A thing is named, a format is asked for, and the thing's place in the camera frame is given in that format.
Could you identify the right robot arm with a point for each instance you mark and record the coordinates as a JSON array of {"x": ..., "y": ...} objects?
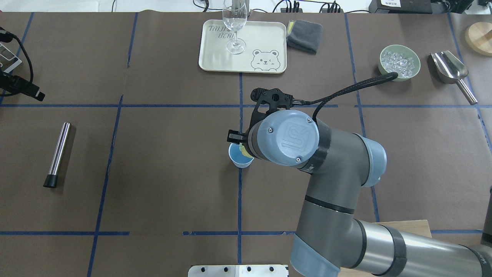
[{"x": 340, "y": 164}]

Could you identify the white wire cup rack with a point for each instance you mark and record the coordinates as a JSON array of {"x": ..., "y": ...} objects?
[{"x": 8, "y": 60}]

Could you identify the steel muddler black tip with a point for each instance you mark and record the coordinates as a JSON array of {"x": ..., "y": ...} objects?
[{"x": 52, "y": 177}]

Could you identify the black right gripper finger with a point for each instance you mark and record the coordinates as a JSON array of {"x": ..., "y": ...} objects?
[{"x": 236, "y": 137}]

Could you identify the steel ice scoop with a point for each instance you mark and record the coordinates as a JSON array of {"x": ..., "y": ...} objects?
[{"x": 451, "y": 70}]

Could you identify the green bowl of ice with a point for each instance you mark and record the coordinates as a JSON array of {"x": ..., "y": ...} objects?
[{"x": 401, "y": 60}]

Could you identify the clear wine glass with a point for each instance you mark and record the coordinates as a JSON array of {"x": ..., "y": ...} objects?
[{"x": 235, "y": 17}]

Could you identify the halved lemon slice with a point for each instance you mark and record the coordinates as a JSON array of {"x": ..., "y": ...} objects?
[{"x": 243, "y": 151}]

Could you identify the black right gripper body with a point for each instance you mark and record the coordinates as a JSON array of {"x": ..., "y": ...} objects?
[{"x": 234, "y": 135}]

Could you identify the light blue plastic cup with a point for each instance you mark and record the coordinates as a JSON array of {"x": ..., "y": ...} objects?
[{"x": 237, "y": 158}]

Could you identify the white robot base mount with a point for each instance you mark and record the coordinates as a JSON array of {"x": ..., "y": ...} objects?
[{"x": 255, "y": 270}]

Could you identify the folded grey cloth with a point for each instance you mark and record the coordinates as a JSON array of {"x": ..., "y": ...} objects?
[{"x": 304, "y": 35}]

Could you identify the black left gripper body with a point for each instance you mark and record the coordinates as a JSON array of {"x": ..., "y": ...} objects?
[{"x": 30, "y": 88}]

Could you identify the bamboo cutting board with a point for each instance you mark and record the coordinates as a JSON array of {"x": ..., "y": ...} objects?
[{"x": 418, "y": 227}]

